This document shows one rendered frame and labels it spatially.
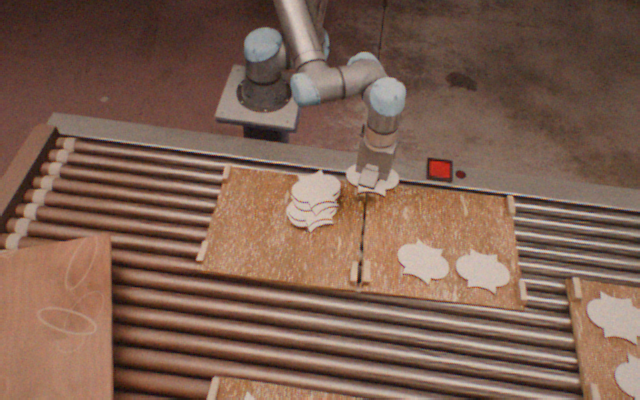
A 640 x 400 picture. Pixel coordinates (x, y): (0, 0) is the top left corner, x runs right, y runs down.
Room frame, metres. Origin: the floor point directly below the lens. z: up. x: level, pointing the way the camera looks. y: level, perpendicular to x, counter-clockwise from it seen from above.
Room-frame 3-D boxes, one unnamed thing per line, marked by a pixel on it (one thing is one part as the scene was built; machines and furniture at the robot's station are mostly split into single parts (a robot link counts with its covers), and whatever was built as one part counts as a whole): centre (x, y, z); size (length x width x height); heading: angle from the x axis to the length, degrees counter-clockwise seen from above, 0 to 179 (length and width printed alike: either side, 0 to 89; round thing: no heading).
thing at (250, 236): (0.83, 0.09, 0.93); 0.41 x 0.35 x 0.02; 86
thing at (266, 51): (1.39, 0.22, 1.05); 0.13 x 0.12 x 0.14; 112
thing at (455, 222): (0.81, -0.33, 0.93); 0.41 x 0.35 x 0.02; 87
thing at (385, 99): (0.90, -0.13, 1.33); 0.09 x 0.08 x 0.11; 22
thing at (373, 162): (0.88, -0.12, 1.17); 0.12 x 0.09 x 0.16; 164
